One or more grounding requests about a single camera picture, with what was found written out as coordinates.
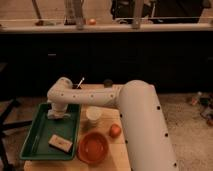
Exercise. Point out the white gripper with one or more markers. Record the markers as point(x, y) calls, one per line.
point(58, 108)

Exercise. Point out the grey towel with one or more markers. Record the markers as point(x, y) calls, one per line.
point(54, 115)

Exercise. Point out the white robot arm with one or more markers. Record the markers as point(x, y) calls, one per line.
point(148, 145)

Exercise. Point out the green plastic tray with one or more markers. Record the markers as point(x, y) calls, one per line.
point(36, 146)

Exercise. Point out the dark brown bowl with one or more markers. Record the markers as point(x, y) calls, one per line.
point(75, 86)

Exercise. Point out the white cup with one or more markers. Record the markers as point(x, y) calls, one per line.
point(93, 114)

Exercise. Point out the beige sponge block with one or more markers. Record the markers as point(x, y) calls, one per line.
point(60, 143)

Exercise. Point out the metal spoon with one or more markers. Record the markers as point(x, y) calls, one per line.
point(81, 81)

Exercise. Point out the orange plastic bowl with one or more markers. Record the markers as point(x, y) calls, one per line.
point(92, 148)

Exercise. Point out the dark metal cup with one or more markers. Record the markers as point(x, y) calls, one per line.
point(108, 83)

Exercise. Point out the black office chair base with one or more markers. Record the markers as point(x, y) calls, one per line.
point(4, 127)

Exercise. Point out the orange tomato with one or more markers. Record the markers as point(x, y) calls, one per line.
point(114, 131)

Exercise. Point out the orange fruit on counter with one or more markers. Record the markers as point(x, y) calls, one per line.
point(92, 21)

